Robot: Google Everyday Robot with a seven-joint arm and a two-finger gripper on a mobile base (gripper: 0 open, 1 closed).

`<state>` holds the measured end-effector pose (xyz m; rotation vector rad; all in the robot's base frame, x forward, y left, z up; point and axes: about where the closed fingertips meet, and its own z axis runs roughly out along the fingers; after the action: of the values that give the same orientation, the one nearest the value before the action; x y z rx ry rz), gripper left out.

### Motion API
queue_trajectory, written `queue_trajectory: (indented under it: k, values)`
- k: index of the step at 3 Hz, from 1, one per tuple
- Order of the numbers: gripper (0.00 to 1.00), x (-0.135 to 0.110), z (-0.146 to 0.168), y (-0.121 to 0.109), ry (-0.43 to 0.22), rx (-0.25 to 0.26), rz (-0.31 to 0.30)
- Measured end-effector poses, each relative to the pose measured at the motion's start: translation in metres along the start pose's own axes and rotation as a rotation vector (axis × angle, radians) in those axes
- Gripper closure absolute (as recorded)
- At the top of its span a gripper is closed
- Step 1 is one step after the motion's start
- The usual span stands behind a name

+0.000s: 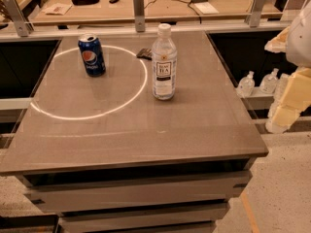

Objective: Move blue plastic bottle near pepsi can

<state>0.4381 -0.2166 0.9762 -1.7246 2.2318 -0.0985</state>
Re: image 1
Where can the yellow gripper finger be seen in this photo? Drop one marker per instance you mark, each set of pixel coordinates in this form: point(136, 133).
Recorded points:
point(278, 43)
point(292, 97)

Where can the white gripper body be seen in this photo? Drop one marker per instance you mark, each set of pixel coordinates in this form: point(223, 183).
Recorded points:
point(300, 41)

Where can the clear plastic tea bottle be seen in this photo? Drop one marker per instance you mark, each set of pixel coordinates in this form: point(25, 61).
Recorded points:
point(164, 63)

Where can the right clear sanitizer bottle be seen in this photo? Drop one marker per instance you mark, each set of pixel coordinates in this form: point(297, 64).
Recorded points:
point(269, 82)

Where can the clear sanitizer bottle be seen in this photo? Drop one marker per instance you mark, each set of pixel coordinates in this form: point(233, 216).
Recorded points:
point(269, 82)
point(246, 85)

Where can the left clear sanitizer bottle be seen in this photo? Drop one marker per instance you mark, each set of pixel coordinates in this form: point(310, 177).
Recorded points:
point(246, 85)

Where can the blue pepsi can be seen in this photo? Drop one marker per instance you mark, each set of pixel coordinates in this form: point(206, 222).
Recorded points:
point(92, 55)

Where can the white paper sheet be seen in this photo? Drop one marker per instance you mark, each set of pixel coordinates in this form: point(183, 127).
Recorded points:
point(206, 8)

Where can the small dark object on table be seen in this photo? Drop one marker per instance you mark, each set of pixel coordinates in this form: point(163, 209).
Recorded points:
point(145, 54)

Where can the small black remote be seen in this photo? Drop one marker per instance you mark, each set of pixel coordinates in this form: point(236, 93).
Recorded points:
point(113, 1)

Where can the black object on back table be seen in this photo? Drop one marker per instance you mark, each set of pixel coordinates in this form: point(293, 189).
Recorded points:
point(84, 2)

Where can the wooden back table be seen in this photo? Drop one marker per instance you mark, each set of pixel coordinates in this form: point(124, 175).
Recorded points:
point(155, 10)

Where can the grey drawer cabinet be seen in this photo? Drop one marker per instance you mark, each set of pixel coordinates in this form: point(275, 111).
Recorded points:
point(170, 198)

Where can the paper packet on back table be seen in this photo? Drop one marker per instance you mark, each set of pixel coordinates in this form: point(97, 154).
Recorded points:
point(57, 9)

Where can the right metal bracket post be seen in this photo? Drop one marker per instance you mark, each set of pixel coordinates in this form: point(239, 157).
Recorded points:
point(253, 17)

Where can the metal bracket post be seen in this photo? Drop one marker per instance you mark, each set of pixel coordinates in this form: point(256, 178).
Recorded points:
point(253, 17)
point(22, 25)
point(139, 15)

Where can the middle metal bracket post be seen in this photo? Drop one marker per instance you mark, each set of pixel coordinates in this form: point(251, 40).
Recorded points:
point(139, 15)

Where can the left metal bracket post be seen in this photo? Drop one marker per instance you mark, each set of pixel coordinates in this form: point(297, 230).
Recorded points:
point(22, 25)

